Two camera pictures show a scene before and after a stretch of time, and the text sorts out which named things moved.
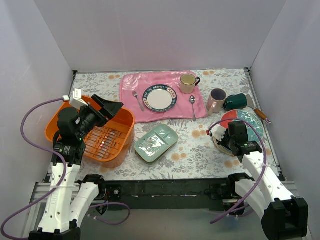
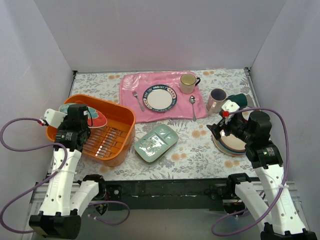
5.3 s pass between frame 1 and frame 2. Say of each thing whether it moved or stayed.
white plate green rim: stayed
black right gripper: moved
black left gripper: moved
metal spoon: stayed
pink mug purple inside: stayed
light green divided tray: stayed
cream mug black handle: stayed
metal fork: stayed
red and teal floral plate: moved
